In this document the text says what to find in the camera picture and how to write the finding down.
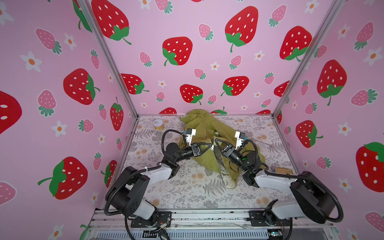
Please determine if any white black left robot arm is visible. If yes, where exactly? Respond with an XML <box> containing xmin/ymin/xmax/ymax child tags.
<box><xmin>104</xmin><ymin>143</ymin><xmax>212</xmax><ymax>225</ymax></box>

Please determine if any aluminium corner post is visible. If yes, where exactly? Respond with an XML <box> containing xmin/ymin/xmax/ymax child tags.
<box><xmin>79</xmin><ymin>0</ymin><xmax>139</xmax><ymax>120</ymax></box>
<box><xmin>272</xmin><ymin>0</ymin><xmax>346</xmax><ymax>120</ymax></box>

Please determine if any green zip-up jacket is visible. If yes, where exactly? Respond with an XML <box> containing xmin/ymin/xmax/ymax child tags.
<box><xmin>181</xmin><ymin>110</ymin><xmax>265</xmax><ymax>189</ymax></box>

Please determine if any brown blue cardboard piece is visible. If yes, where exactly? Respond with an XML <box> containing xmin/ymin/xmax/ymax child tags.
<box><xmin>275</xmin><ymin>167</ymin><xmax>294</xmax><ymax>175</ymax></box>

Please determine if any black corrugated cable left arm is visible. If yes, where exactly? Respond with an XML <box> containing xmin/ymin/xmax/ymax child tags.
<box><xmin>103</xmin><ymin>128</ymin><xmax>185</xmax><ymax>217</ymax></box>

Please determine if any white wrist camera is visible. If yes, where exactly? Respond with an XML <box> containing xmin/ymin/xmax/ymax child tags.
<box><xmin>235</xmin><ymin>131</ymin><xmax>247</xmax><ymax>149</ymax></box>
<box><xmin>183</xmin><ymin>129</ymin><xmax>196</xmax><ymax>146</ymax></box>

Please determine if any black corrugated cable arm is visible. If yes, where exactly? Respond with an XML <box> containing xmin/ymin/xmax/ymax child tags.
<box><xmin>103</xmin><ymin>128</ymin><xmax>185</xmax><ymax>217</ymax></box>
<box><xmin>239</xmin><ymin>139</ymin><xmax>344</xmax><ymax>223</ymax></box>

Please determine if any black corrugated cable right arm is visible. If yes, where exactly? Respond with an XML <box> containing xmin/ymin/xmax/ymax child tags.
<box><xmin>239</xmin><ymin>139</ymin><xmax>344</xmax><ymax>223</ymax></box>

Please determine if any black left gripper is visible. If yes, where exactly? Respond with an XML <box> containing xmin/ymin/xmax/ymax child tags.
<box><xmin>173</xmin><ymin>144</ymin><xmax>210</xmax><ymax>166</ymax></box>

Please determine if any aluminium corner post right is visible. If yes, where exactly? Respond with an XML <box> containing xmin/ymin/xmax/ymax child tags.
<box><xmin>272</xmin><ymin>0</ymin><xmax>346</xmax><ymax>120</ymax></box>

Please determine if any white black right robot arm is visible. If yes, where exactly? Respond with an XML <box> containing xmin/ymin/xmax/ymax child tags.
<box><xmin>215</xmin><ymin>139</ymin><xmax>344</xmax><ymax>225</ymax></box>

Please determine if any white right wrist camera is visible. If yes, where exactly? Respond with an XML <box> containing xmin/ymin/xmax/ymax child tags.
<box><xmin>235</xmin><ymin>131</ymin><xmax>247</xmax><ymax>149</ymax></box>

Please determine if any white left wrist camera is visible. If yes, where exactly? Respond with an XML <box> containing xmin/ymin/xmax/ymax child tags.
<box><xmin>183</xmin><ymin>129</ymin><xmax>196</xmax><ymax>146</ymax></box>

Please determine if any small white yellow cup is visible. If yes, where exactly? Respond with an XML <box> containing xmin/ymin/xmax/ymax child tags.
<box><xmin>153</xmin><ymin>119</ymin><xmax>165</xmax><ymax>131</ymax></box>

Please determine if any aluminium corner post left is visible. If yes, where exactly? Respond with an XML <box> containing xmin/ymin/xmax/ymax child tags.
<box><xmin>79</xmin><ymin>0</ymin><xmax>139</xmax><ymax>120</ymax></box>

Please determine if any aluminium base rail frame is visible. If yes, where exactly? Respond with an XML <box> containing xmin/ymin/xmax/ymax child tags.
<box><xmin>84</xmin><ymin>209</ymin><xmax>341</xmax><ymax>240</ymax></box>

